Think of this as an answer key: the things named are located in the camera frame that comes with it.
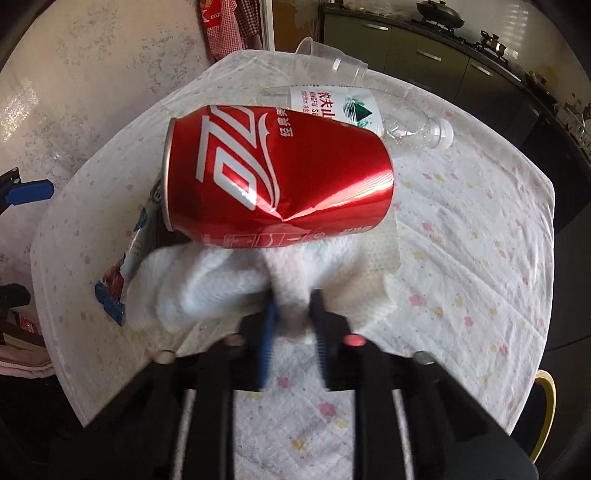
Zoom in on pink cloth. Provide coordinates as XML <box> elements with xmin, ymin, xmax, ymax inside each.
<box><xmin>0</xmin><ymin>342</ymin><xmax>55</xmax><ymax>380</ymax></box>

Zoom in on white floral tablecloth table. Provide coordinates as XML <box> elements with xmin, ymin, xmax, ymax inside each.
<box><xmin>30</xmin><ymin>46</ymin><xmax>555</xmax><ymax>480</ymax></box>

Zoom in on dark red checked apron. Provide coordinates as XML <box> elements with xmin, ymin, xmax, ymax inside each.
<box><xmin>235</xmin><ymin>0</ymin><xmax>266</xmax><ymax>49</ymax></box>

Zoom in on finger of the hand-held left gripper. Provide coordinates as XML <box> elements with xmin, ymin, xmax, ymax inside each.
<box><xmin>0</xmin><ymin>167</ymin><xmax>55</xmax><ymax>215</ymax></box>

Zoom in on red soda can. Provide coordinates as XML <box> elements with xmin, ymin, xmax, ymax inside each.
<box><xmin>161</xmin><ymin>104</ymin><xmax>397</xmax><ymax>250</ymax></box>

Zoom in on black wok with lid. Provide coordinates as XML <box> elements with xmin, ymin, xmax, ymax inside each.
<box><xmin>416</xmin><ymin>0</ymin><xmax>467</xmax><ymax>29</ymax></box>

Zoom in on clear bottle with green label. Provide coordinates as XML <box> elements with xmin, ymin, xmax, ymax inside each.
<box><xmin>257</xmin><ymin>83</ymin><xmax>454</xmax><ymax>152</ymax></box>

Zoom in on black gas stove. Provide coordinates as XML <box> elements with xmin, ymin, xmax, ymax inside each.
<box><xmin>406</xmin><ymin>16</ymin><xmax>527</xmax><ymax>70</ymax></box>

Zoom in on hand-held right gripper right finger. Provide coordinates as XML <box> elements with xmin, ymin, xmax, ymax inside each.
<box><xmin>308</xmin><ymin>288</ymin><xmax>539</xmax><ymax>480</ymax></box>

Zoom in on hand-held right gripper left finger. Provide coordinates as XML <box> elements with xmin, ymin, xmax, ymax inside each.
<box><xmin>51</xmin><ymin>300</ymin><xmax>282</xmax><ymax>480</ymax></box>

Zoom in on dark bin with yellow rim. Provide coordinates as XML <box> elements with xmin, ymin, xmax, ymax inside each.
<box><xmin>531</xmin><ymin>369</ymin><xmax>557</xmax><ymax>467</ymax></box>

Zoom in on blue and red snack wrapper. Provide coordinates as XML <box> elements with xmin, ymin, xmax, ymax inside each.
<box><xmin>95</xmin><ymin>175</ymin><xmax>174</xmax><ymax>326</ymax></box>

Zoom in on white paper tissue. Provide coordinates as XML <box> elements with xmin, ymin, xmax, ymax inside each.
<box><xmin>124</xmin><ymin>231</ymin><xmax>402</xmax><ymax>344</ymax></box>

